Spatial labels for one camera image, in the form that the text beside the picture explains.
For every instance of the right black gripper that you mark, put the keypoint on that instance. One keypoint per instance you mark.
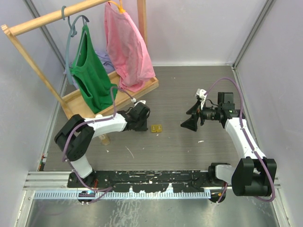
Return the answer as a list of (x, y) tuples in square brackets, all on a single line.
[(191, 123)]

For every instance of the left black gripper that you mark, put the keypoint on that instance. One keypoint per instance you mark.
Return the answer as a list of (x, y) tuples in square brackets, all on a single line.
[(144, 127)]

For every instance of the yellow two-compartment pill box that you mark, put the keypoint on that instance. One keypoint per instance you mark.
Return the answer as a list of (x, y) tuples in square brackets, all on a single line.
[(156, 128)]

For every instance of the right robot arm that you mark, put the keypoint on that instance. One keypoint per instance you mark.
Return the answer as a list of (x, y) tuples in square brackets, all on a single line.
[(255, 173)]

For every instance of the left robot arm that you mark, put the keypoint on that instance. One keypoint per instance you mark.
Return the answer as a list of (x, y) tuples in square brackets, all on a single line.
[(75, 136)]

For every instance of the clear amber pill bottle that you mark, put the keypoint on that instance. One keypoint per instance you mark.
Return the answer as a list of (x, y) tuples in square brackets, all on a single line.
[(104, 139)]

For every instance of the lavender cloth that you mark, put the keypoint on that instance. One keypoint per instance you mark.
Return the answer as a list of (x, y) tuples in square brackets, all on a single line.
[(104, 59)]

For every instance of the green tank top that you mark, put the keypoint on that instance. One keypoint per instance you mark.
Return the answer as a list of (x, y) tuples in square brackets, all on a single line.
[(91, 77)]

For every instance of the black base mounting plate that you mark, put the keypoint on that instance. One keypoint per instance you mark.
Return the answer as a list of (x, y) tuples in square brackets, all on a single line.
[(153, 181)]

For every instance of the pink shirt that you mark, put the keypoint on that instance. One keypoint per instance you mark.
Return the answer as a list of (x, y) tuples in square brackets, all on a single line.
[(127, 49)]

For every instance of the grey-blue clothes hanger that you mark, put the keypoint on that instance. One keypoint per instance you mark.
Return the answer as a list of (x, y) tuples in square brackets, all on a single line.
[(72, 33)]

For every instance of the orange clothes hanger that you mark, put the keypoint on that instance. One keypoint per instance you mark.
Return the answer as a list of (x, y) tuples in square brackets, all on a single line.
[(119, 6)]

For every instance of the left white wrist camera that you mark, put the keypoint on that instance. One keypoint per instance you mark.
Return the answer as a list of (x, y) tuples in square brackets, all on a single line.
[(136, 102)]

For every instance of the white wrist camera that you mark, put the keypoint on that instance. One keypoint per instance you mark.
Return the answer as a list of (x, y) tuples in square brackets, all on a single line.
[(136, 102), (201, 96)]

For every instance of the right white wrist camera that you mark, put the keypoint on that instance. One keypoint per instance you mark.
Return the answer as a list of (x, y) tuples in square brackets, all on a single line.
[(201, 96)]

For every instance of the white slotted cable duct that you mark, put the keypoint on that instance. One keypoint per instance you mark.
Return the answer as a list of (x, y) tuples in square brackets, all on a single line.
[(90, 195)]

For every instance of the aluminium frame rail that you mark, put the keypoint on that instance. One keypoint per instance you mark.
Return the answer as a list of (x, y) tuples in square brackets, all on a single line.
[(46, 180)]

